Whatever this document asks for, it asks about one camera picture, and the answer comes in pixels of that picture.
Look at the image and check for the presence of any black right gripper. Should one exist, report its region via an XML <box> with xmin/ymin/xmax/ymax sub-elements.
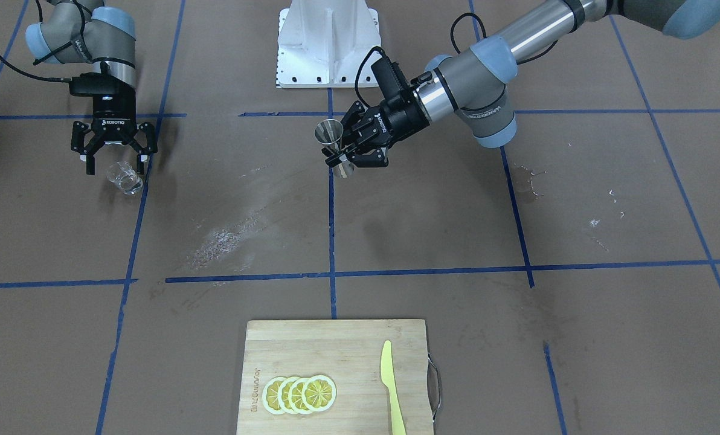
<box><xmin>71</xmin><ymin>90</ymin><xmax>158</xmax><ymax>175</ymax></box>

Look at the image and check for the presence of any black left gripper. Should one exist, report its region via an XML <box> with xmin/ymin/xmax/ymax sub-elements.
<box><xmin>325</xmin><ymin>94</ymin><xmax>430</xmax><ymax>168</ymax></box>

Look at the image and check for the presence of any steel jigger measuring cup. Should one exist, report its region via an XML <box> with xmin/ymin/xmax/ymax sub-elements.
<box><xmin>314</xmin><ymin>118</ymin><xmax>355</xmax><ymax>178</ymax></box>

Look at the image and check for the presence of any clear glass shaker cup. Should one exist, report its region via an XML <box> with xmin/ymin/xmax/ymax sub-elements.
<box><xmin>106</xmin><ymin>161</ymin><xmax>144</xmax><ymax>195</ymax></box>

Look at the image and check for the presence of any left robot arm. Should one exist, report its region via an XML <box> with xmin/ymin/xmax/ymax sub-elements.
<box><xmin>322</xmin><ymin>1</ymin><xmax>720</xmax><ymax>168</ymax></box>

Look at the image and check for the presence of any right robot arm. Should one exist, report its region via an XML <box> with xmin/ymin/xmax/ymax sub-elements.
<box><xmin>25</xmin><ymin>1</ymin><xmax>158</xmax><ymax>175</ymax></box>

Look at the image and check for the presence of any wooden cutting board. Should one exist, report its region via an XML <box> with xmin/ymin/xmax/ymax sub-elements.
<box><xmin>236</xmin><ymin>319</ymin><xmax>434</xmax><ymax>434</ymax></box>

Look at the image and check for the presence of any yellow plastic knife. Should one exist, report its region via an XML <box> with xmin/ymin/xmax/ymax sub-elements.
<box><xmin>380</xmin><ymin>340</ymin><xmax>407</xmax><ymax>434</ymax></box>

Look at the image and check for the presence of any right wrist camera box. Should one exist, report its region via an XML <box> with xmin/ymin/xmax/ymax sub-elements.
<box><xmin>68</xmin><ymin>72</ymin><xmax>120</xmax><ymax>97</ymax></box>

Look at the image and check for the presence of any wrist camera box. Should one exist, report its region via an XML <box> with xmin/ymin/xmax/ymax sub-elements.
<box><xmin>68</xmin><ymin>72</ymin><xmax>120</xmax><ymax>97</ymax></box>
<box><xmin>371</xmin><ymin>53</ymin><xmax>411</xmax><ymax>108</ymax></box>

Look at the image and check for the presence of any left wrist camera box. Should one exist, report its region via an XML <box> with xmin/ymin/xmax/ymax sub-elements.
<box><xmin>371</xmin><ymin>53</ymin><xmax>411</xmax><ymax>108</ymax></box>

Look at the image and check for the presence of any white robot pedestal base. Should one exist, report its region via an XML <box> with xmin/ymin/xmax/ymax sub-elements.
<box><xmin>275</xmin><ymin>1</ymin><xmax>381</xmax><ymax>88</ymax></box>

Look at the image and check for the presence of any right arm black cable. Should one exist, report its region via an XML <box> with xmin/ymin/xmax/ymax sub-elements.
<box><xmin>0</xmin><ymin>0</ymin><xmax>104</xmax><ymax>82</ymax></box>

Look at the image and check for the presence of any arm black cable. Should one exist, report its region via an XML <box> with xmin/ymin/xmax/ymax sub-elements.
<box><xmin>0</xmin><ymin>0</ymin><xmax>104</xmax><ymax>82</ymax></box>
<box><xmin>355</xmin><ymin>12</ymin><xmax>560</xmax><ymax>106</ymax></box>

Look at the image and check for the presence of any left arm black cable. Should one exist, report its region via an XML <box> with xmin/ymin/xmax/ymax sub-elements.
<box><xmin>355</xmin><ymin>12</ymin><xmax>560</xmax><ymax>106</ymax></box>

